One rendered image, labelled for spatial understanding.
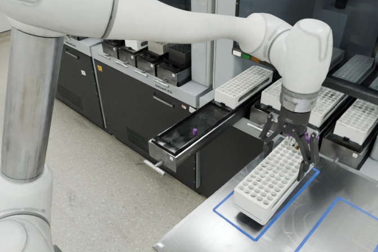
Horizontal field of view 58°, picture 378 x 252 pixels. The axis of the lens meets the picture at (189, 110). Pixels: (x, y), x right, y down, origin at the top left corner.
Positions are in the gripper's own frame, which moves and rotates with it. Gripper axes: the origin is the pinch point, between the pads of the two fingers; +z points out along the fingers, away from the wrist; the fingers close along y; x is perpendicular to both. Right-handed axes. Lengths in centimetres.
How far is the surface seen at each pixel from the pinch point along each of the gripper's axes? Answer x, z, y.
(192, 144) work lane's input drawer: -2.0, 9.8, -33.1
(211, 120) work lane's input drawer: 13.6, 9.9, -36.9
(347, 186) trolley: 12.3, 8.0, 15.6
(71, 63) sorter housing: 33, 37, -173
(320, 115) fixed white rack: 35.3, 3.4, -3.9
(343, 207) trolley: 3.7, 8.0, 17.6
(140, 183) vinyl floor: 21, 90, -95
